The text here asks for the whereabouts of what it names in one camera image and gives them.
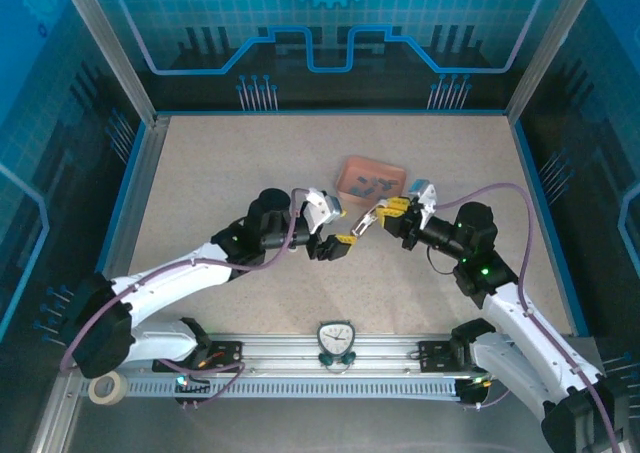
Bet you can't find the pink plastic tray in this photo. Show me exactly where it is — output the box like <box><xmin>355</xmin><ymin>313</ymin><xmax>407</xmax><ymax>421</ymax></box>
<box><xmin>334</xmin><ymin>155</ymin><xmax>408</xmax><ymax>207</ymax></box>

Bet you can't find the small white alarm clock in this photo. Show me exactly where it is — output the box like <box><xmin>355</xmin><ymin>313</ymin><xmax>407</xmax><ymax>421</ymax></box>
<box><xmin>316</xmin><ymin>319</ymin><xmax>358</xmax><ymax>374</ymax></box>

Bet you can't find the black connector box with light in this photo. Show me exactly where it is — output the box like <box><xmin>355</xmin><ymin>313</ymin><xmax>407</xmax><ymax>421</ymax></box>
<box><xmin>455</xmin><ymin>375</ymin><xmax>495</xmax><ymax>407</ymax></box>
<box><xmin>173</xmin><ymin>372</ymin><xmax>212</xmax><ymax>397</ymax></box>

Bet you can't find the masking tape roll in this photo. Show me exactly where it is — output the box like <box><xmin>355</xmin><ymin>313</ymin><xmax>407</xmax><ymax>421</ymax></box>
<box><xmin>88</xmin><ymin>370</ymin><xmax>125</xmax><ymax>407</ymax></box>

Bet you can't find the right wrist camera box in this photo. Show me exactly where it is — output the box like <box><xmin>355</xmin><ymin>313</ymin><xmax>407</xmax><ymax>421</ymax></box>
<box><xmin>404</xmin><ymin>177</ymin><xmax>438</xmax><ymax>229</ymax></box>

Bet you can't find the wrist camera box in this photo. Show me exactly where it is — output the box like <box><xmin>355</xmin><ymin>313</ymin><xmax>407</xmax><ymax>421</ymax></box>
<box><xmin>303</xmin><ymin>187</ymin><xmax>349</xmax><ymax>235</ymax></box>
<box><xmin>404</xmin><ymin>177</ymin><xmax>438</xmax><ymax>229</ymax></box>

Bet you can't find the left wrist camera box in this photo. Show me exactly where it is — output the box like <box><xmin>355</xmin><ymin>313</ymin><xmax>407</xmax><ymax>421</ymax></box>
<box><xmin>303</xmin><ymin>187</ymin><xmax>349</xmax><ymax>235</ymax></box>

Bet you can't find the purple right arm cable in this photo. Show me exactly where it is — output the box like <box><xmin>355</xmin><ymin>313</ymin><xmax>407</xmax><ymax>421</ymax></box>
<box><xmin>438</xmin><ymin>182</ymin><xmax>624</xmax><ymax>453</ymax></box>

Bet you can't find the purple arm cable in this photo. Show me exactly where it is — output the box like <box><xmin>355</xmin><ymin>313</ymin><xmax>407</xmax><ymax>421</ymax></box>
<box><xmin>58</xmin><ymin>186</ymin><xmax>314</xmax><ymax>412</ymax></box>
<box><xmin>438</xmin><ymin>182</ymin><xmax>624</xmax><ymax>453</ymax></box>

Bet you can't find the thin black cable loop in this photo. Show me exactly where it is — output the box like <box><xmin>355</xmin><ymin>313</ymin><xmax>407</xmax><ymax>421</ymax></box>
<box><xmin>426</xmin><ymin>246</ymin><xmax>459</xmax><ymax>277</ymax></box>

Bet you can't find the aluminium mounting rail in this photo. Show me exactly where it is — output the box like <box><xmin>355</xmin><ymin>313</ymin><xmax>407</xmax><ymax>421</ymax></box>
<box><xmin>149</xmin><ymin>331</ymin><xmax>506</xmax><ymax>375</ymax></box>

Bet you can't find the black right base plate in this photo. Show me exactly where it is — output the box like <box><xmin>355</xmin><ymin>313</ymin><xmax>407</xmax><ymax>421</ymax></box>
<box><xmin>417</xmin><ymin>340</ymin><xmax>506</xmax><ymax>374</ymax></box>

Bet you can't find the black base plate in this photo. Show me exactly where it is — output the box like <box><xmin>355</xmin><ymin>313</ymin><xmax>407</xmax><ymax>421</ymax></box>
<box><xmin>417</xmin><ymin>340</ymin><xmax>506</xmax><ymax>374</ymax></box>
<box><xmin>152</xmin><ymin>341</ymin><xmax>245</xmax><ymax>374</ymax></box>

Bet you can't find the aluminium side frame rail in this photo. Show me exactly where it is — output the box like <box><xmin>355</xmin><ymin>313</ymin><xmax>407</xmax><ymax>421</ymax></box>
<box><xmin>97</xmin><ymin>115</ymin><xmax>169</xmax><ymax>280</ymax></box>

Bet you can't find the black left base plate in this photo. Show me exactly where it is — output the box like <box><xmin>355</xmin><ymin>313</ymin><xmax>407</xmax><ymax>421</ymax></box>
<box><xmin>152</xmin><ymin>341</ymin><xmax>245</xmax><ymax>374</ymax></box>

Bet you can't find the slotted grey cable duct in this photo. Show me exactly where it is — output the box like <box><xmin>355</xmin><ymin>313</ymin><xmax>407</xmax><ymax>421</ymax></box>
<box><xmin>122</xmin><ymin>378</ymin><xmax>464</xmax><ymax>400</ymax></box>

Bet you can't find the aluminium right frame post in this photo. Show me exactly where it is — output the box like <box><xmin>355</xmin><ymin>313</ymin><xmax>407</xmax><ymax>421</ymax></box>
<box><xmin>505</xmin><ymin>0</ymin><xmax>604</xmax><ymax>123</ymax></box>

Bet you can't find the aluminium frame post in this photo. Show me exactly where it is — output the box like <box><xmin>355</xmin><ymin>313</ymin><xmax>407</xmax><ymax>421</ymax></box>
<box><xmin>53</xmin><ymin>0</ymin><xmax>160</xmax><ymax>127</ymax></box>
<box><xmin>505</xmin><ymin>0</ymin><xmax>604</xmax><ymax>123</ymax></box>

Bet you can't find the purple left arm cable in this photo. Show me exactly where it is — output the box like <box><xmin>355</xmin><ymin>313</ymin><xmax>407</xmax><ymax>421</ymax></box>
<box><xmin>58</xmin><ymin>186</ymin><xmax>314</xmax><ymax>412</ymax></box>

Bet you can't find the aluminium left frame post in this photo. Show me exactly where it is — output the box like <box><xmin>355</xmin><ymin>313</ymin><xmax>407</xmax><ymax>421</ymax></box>
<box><xmin>53</xmin><ymin>0</ymin><xmax>160</xmax><ymax>127</ymax></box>

